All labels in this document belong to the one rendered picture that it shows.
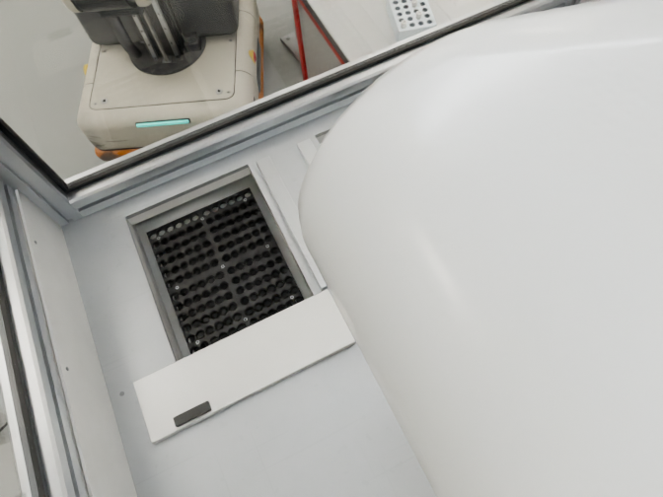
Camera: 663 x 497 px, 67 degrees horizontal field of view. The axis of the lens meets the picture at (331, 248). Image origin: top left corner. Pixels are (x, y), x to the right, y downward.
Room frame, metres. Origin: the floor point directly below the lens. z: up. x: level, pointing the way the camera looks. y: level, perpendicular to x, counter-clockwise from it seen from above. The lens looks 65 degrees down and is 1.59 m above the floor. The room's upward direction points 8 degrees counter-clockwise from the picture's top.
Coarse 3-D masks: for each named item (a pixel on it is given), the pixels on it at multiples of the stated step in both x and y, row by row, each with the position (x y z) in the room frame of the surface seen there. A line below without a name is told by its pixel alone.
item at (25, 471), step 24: (0, 312) 0.21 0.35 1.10; (0, 336) 0.18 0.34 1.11; (0, 360) 0.15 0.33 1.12; (0, 384) 0.12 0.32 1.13; (0, 408) 0.10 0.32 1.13; (0, 432) 0.08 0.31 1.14; (24, 432) 0.08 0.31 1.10; (0, 456) 0.06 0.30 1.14; (24, 456) 0.06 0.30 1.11; (0, 480) 0.04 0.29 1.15; (24, 480) 0.04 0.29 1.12
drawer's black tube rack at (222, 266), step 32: (192, 224) 0.40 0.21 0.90; (224, 224) 0.39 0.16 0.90; (256, 224) 0.38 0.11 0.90; (160, 256) 0.36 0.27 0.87; (192, 256) 0.34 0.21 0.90; (224, 256) 0.33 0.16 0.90; (256, 256) 0.33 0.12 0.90; (192, 288) 0.30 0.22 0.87; (224, 288) 0.29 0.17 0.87; (256, 288) 0.27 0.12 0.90; (288, 288) 0.27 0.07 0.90; (192, 320) 0.24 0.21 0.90; (224, 320) 0.23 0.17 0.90; (256, 320) 0.23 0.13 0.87
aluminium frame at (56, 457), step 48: (528, 0) 0.68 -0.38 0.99; (576, 0) 0.70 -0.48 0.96; (336, 96) 0.54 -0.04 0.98; (0, 144) 0.41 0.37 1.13; (192, 144) 0.48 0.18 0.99; (240, 144) 0.49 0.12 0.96; (0, 192) 0.37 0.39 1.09; (48, 192) 0.41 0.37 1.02; (96, 192) 0.42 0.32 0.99; (0, 240) 0.30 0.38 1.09; (0, 288) 0.24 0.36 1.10; (48, 336) 0.19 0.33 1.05; (48, 384) 0.13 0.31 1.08; (48, 432) 0.08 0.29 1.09; (48, 480) 0.04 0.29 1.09
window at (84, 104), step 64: (0, 0) 0.45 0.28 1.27; (64, 0) 0.47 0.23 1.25; (128, 0) 0.49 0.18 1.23; (192, 0) 0.51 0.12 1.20; (256, 0) 0.53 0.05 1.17; (320, 0) 0.56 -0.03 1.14; (384, 0) 0.59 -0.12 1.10; (448, 0) 0.63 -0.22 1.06; (512, 0) 0.67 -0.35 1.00; (0, 64) 0.44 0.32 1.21; (64, 64) 0.46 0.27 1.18; (128, 64) 0.48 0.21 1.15; (192, 64) 0.50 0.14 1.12; (256, 64) 0.53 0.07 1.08; (320, 64) 0.56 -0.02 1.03; (64, 128) 0.44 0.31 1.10; (128, 128) 0.47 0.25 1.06; (192, 128) 0.49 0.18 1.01
